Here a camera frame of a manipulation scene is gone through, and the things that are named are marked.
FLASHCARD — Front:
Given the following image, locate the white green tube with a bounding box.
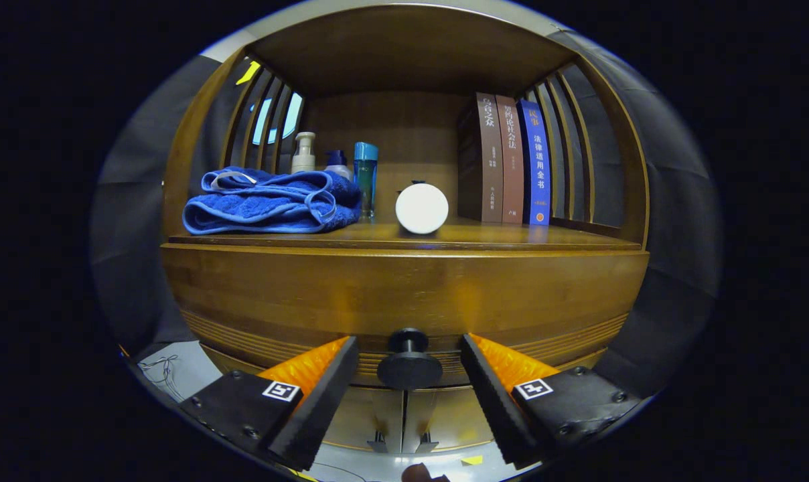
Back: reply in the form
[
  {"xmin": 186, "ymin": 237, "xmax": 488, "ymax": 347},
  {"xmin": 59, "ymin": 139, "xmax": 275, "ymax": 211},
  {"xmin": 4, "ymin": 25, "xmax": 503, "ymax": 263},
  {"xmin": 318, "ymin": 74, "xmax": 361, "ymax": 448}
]
[{"xmin": 395, "ymin": 182, "xmax": 450, "ymax": 235}]

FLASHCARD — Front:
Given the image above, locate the blue folded towel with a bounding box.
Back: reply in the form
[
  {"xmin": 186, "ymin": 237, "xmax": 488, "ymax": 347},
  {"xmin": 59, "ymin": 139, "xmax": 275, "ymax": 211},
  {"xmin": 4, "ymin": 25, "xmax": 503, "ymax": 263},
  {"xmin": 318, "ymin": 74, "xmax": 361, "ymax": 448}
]
[{"xmin": 181, "ymin": 166, "xmax": 363, "ymax": 235}]

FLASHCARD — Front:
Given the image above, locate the white wire bundle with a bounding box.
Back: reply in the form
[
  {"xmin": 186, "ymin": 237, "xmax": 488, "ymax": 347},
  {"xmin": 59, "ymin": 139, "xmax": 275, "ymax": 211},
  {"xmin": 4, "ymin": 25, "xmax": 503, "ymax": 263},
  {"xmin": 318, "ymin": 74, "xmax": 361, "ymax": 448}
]
[{"xmin": 139, "ymin": 355, "xmax": 181, "ymax": 402}]

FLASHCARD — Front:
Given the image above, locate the wooden cabinet door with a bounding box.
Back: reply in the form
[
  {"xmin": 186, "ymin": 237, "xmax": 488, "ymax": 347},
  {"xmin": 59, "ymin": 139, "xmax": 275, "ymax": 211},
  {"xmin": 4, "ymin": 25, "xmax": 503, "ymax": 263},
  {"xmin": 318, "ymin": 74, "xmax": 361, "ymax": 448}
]
[
  {"xmin": 321, "ymin": 385, "xmax": 405, "ymax": 454},
  {"xmin": 402, "ymin": 387, "xmax": 506, "ymax": 456}
]

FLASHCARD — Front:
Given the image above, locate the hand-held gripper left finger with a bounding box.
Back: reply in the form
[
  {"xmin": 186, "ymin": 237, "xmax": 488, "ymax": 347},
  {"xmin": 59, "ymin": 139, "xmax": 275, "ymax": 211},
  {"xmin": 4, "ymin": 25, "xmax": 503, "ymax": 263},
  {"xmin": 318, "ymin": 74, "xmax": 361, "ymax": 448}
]
[{"xmin": 179, "ymin": 335, "xmax": 360, "ymax": 471}]

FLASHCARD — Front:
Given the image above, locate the blue book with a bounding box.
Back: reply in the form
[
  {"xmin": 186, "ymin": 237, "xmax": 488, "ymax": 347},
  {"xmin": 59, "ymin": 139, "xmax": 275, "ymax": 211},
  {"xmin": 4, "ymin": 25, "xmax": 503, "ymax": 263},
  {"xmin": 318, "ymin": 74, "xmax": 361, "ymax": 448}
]
[{"xmin": 517, "ymin": 99, "xmax": 553, "ymax": 226}]

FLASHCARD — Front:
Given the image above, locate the thin black floor cable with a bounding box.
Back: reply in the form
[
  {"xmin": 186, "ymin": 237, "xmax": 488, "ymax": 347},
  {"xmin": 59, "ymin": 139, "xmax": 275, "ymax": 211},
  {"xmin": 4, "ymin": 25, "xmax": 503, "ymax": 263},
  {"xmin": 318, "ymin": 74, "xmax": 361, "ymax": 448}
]
[{"xmin": 311, "ymin": 462, "xmax": 372, "ymax": 482}]

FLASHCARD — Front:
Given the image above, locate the dark brown book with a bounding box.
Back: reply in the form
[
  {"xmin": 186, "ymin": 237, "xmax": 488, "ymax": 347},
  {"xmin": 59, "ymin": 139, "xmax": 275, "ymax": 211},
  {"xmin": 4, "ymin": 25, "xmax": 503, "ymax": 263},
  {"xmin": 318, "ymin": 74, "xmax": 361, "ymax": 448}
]
[{"xmin": 457, "ymin": 92, "xmax": 505, "ymax": 224}]

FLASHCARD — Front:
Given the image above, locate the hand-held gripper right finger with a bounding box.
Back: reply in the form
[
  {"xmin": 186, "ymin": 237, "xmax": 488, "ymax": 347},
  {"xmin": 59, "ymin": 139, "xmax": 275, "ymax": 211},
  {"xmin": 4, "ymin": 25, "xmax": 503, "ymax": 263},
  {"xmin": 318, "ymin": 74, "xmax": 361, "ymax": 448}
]
[{"xmin": 459, "ymin": 333, "xmax": 643, "ymax": 469}]

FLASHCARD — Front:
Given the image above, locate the wooden countertop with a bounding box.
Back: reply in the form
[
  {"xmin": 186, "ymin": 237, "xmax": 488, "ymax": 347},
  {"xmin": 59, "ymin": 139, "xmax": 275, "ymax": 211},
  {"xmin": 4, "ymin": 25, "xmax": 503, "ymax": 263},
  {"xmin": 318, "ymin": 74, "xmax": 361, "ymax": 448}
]
[{"xmin": 169, "ymin": 216, "xmax": 643, "ymax": 252}]

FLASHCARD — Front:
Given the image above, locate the teal clear bottle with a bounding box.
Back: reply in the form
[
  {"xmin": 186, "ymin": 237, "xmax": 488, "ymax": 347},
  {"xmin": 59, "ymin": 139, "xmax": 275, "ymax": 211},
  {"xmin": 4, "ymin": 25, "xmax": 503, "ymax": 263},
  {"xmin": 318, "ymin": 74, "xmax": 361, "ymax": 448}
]
[{"xmin": 353, "ymin": 141, "xmax": 380, "ymax": 220}]

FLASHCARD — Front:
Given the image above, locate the black drawer knob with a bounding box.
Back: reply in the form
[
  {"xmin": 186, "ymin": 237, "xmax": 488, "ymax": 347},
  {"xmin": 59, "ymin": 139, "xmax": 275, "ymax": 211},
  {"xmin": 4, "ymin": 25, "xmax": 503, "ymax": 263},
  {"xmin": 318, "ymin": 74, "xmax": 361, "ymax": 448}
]
[{"xmin": 376, "ymin": 327, "xmax": 443, "ymax": 391}]

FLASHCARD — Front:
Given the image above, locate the white bottle blue pump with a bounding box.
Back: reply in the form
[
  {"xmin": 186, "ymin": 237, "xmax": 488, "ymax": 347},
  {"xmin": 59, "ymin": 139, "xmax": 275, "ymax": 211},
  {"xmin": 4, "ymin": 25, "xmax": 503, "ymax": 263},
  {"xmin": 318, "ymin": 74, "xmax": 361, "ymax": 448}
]
[{"xmin": 324, "ymin": 149, "xmax": 354, "ymax": 181}]

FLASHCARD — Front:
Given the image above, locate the reddish brown book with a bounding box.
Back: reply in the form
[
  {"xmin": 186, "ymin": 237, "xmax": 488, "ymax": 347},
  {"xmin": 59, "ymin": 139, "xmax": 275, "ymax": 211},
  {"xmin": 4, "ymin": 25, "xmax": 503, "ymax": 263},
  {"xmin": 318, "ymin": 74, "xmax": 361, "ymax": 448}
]
[{"xmin": 495, "ymin": 94, "xmax": 526, "ymax": 224}]

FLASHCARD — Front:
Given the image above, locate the wooden cabinet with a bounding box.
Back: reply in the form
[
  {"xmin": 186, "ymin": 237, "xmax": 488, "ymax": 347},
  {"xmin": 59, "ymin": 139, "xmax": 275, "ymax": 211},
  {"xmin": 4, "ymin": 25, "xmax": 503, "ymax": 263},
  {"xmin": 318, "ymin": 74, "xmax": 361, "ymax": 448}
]
[{"xmin": 160, "ymin": 3, "xmax": 652, "ymax": 456}]

